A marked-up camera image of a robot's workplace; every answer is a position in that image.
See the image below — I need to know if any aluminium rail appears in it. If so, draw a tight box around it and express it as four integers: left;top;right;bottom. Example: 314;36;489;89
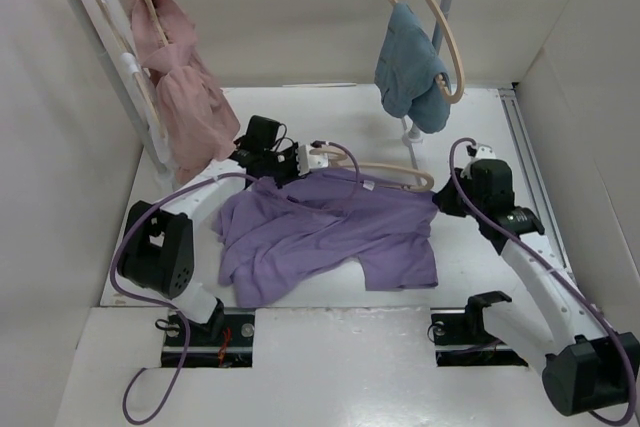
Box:
498;88;571;270

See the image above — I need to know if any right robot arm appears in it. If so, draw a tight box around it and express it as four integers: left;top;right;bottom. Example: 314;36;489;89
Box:
434;158;639;425

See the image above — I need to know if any purple t shirt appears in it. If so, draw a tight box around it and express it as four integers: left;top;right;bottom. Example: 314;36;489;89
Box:
212;169;438;308

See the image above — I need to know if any blue garment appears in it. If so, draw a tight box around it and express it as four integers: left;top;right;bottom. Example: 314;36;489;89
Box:
374;3;450;134

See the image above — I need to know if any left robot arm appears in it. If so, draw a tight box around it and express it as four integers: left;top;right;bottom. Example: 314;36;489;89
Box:
110;115;301;344

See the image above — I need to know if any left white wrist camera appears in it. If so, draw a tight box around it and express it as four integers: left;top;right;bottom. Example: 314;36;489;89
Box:
296;144;329;176

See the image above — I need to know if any pink dress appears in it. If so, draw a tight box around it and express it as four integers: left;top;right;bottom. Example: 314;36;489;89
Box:
126;0;240;184

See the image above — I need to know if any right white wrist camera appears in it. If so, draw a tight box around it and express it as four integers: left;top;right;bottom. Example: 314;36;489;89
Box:
466;143;497;163

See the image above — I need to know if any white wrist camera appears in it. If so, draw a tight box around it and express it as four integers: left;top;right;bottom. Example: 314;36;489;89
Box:
296;144;329;176
466;143;497;163

